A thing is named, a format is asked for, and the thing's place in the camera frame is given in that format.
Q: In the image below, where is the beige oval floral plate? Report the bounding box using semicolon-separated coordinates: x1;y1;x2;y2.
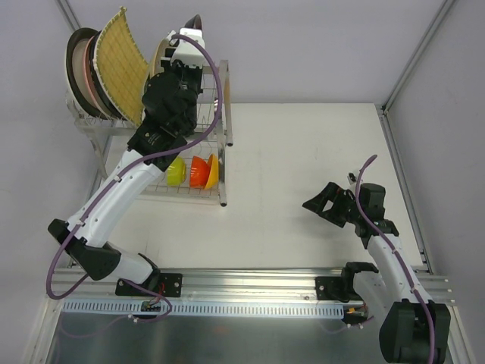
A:
146;38;169;81

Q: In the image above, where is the cream plate with red rim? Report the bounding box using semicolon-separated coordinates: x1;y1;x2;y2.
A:
184;14;202;30

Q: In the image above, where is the yellow woven bamboo mat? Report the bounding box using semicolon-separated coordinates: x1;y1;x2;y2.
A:
93;7;149;127

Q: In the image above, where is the cream plate dark patterned rim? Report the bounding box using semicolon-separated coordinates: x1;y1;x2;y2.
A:
88;31;124;120

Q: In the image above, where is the pink and cream floral plate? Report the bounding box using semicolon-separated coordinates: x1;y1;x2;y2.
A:
83;36;111;119

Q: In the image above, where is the cream plate with metallic rim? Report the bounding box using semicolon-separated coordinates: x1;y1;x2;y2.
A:
64;27;105;119

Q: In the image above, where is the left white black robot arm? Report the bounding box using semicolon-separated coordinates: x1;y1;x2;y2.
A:
48;57;205;296

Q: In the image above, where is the steel two-tier dish rack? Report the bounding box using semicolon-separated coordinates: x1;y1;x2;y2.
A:
66;60;233;207

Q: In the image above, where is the lime green bowl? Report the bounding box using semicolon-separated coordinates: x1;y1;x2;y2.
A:
166;156;186;187

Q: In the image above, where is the red orange bowl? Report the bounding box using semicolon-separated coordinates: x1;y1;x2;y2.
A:
189;156;210;188

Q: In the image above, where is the yellow orange bowl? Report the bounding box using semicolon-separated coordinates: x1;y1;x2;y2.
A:
204;154;219;190

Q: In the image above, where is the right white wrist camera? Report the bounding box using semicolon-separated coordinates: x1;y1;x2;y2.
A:
347;172;358;184

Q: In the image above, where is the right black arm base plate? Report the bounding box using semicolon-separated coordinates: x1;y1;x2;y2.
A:
314;276;345;302

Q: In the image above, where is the aluminium mounting rail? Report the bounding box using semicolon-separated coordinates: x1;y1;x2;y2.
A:
52;267;458;306

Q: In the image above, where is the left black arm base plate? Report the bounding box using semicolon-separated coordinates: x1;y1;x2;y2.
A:
115;271;183;298

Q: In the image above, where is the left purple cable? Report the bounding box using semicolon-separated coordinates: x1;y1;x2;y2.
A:
45;33;223;325

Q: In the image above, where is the white slotted cable duct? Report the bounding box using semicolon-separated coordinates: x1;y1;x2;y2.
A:
62;299;345;319

